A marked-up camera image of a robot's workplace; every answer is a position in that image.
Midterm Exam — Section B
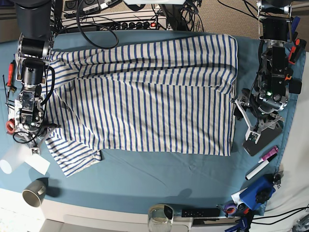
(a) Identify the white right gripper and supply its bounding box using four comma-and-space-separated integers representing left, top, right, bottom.
13, 123, 60, 155

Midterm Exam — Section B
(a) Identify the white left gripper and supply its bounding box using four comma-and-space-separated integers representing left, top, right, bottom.
233, 95, 283, 142

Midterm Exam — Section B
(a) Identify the blue white striped T-shirt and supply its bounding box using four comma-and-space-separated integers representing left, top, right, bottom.
46, 34, 238, 177

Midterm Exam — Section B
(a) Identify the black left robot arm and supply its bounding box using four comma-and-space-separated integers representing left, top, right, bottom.
234, 0, 293, 143

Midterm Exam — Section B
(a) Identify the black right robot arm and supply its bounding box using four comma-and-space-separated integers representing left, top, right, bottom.
13, 0, 57, 155

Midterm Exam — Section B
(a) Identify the translucent white plastic cup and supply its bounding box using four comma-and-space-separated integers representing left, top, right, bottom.
0, 143, 32, 174

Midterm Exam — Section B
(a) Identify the smartphone in clear case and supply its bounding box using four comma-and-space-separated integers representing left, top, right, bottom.
242, 121, 283, 156

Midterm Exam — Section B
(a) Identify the red tape roll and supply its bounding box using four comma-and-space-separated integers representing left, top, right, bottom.
5, 119, 15, 134

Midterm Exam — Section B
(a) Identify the grey metal mug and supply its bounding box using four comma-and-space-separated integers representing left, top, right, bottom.
22, 180, 47, 208

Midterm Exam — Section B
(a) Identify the pink marker pen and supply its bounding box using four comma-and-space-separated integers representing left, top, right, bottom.
258, 145, 279, 163

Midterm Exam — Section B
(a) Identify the white board marker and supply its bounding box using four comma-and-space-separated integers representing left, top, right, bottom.
245, 154, 277, 180

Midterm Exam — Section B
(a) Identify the black square box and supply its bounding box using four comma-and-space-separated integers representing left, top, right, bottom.
289, 79, 302, 95

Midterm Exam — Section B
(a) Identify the blue clamp tool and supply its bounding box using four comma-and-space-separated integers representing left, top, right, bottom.
239, 175, 276, 211

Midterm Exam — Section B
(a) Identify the blue table cloth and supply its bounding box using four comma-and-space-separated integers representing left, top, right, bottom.
0, 30, 297, 214

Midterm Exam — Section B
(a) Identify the purple tape roll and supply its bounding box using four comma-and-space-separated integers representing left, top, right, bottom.
225, 204, 237, 216

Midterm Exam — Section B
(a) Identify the black remote control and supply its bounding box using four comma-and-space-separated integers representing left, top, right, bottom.
181, 208, 221, 218

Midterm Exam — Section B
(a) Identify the black power strip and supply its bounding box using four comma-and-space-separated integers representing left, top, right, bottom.
100, 21, 159, 30

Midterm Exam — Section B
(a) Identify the clear glass jar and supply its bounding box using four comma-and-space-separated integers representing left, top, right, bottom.
148, 204, 174, 232

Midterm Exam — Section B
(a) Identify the black cable tie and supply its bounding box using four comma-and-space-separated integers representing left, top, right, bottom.
2, 74, 9, 108

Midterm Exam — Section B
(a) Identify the red handled screwdriver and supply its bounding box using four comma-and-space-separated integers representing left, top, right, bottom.
7, 61, 16, 95

